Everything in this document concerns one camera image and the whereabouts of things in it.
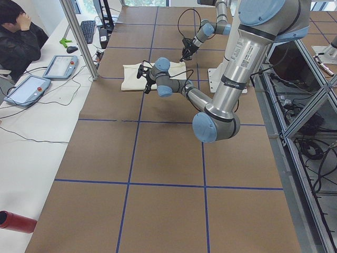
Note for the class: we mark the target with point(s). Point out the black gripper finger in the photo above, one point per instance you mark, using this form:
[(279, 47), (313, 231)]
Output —
[(145, 90), (187, 57), (183, 58), (148, 90)]

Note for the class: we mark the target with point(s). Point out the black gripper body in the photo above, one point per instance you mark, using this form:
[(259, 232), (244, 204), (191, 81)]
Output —
[(189, 48), (149, 80)]

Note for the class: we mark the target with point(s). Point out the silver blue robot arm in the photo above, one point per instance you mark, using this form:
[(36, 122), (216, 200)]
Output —
[(262, 23), (207, 28)]

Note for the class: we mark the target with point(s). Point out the black keyboard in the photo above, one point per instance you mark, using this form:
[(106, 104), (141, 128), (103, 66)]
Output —
[(88, 30)]

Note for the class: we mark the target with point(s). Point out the black computer mouse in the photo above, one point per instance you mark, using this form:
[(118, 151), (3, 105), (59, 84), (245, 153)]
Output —
[(71, 49)]

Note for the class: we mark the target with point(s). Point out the far blue teach pendant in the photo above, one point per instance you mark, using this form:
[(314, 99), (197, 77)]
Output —
[(61, 67)]

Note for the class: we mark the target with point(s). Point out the blue teach pendant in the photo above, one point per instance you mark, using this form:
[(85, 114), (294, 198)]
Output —
[(61, 67), (28, 92)]

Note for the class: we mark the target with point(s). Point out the green plastic tool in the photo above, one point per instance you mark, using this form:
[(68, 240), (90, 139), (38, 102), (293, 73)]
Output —
[(64, 42)]

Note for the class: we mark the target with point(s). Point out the near blue teach pendant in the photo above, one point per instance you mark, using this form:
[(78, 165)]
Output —
[(28, 92)]

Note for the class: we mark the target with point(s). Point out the seated person in black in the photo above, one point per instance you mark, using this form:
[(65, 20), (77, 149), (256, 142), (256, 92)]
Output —
[(21, 39)]

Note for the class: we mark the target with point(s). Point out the red water bottle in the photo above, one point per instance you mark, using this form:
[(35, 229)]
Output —
[(14, 222)]

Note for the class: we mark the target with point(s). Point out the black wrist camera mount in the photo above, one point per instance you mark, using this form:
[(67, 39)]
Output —
[(142, 69), (187, 42)]

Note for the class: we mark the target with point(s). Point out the aluminium frame post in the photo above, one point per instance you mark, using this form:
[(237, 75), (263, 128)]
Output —
[(79, 37)]

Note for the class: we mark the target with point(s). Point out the aluminium frame cabinet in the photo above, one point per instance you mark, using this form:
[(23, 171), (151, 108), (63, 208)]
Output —
[(297, 87)]

